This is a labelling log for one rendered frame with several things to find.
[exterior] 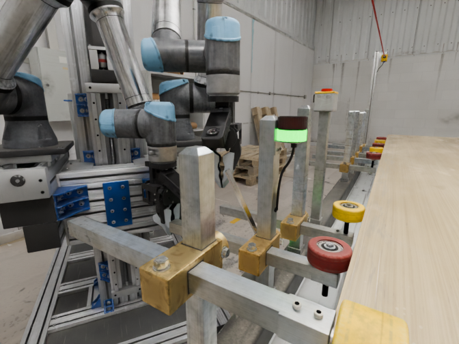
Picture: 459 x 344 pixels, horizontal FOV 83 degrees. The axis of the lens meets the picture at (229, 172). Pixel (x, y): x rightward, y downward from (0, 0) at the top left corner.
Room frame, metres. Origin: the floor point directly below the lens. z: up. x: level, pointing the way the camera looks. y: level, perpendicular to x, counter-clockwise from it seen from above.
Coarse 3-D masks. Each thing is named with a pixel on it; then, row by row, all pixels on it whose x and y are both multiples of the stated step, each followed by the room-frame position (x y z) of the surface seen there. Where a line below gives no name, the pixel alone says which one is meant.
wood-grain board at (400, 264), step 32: (384, 160) 1.30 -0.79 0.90; (416, 160) 1.30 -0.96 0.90; (448, 160) 1.30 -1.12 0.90; (384, 192) 0.78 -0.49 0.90; (416, 192) 0.78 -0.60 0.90; (448, 192) 0.78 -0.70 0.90; (384, 224) 0.55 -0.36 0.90; (416, 224) 0.55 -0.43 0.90; (448, 224) 0.55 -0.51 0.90; (352, 256) 0.42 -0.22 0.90; (384, 256) 0.42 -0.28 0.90; (416, 256) 0.42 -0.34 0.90; (448, 256) 0.42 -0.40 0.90; (352, 288) 0.33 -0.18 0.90; (384, 288) 0.33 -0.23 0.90; (416, 288) 0.33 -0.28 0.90; (448, 288) 0.33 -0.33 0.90; (416, 320) 0.27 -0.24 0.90; (448, 320) 0.27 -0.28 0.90
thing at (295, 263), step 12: (180, 228) 0.63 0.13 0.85; (228, 240) 0.55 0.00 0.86; (240, 240) 0.55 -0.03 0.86; (276, 252) 0.50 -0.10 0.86; (288, 252) 0.50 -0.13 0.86; (276, 264) 0.49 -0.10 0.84; (288, 264) 0.47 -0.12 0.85; (300, 264) 0.46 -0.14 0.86; (312, 276) 0.44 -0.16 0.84; (324, 276) 0.43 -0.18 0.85; (336, 276) 0.42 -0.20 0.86; (336, 288) 0.42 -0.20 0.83
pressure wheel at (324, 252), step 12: (312, 240) 0.47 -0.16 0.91; (324, 240) 0.47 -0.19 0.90; (336, 240) 0.47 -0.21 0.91; (312, 252) 0.43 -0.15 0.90; (324, 252) 0.42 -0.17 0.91; (336, 252) 0.43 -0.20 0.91; (348, 252) 0.42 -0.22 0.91; (312, 264) 0.43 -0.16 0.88; (324, 264) 0.41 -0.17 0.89; (336, 264) 0.41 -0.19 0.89; (348, 264) 0.41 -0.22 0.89; (324, 288) 0.44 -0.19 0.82
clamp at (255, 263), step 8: (248, 240) 0.53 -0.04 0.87; (256, 240) 0.53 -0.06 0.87; (264, 240) 0.53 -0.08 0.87; (272, 240) 0.53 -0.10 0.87; (280, 240) 0.57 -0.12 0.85; (240, 248) 0.50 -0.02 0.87; (264, 248) 0.50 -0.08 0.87; (240, 256) 0.49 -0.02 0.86; (248, 256) 0.48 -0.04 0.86; (256, 256) 0.47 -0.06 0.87; (264, 256) 0.49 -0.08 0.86; (240, 264) 0.49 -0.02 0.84; (248, 264) 0.48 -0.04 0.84; (256, 264) 0.47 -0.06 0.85; (264, 264) 0.49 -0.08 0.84; (248, 272) 0.48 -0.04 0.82; (256, 272) 0.47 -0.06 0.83
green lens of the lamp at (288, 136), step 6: (282, 132) 0.51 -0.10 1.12; (288, 132) 0.51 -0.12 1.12; (294, 132) 0.50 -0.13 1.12; (300, 132) 0.51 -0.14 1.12; (306, 132) 0.52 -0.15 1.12; (282, 138) 0.51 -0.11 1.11; (288, 138) 0.51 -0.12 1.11; (294, 138) 0.50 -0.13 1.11; (300, 138) 0.51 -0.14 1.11; (306, 138) 0.52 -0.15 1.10
